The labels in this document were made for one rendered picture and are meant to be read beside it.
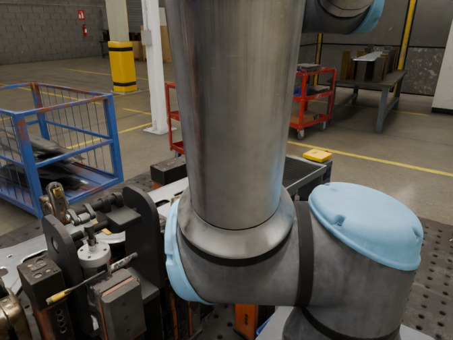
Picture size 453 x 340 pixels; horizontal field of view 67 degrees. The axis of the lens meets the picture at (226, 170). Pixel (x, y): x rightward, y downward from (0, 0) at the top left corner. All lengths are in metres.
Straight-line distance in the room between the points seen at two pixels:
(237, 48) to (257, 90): 0.03
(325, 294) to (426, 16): 7.65
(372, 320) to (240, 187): 0.21
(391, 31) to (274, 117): 7.79
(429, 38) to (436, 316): 6.96
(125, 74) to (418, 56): 6.03
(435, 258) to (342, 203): 1.16
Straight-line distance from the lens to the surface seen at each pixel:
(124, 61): 8.10
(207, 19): 0.19
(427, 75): 7.95
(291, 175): 0.85
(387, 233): 0.35
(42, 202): 1.09
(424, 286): 1.36
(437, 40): 7.90
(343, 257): 0.36
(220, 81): 0.21
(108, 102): 3.06
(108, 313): 0.66
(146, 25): 4.99
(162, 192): 1.12
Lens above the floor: 1.50
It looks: 23 degrees down
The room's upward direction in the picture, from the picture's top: straight up
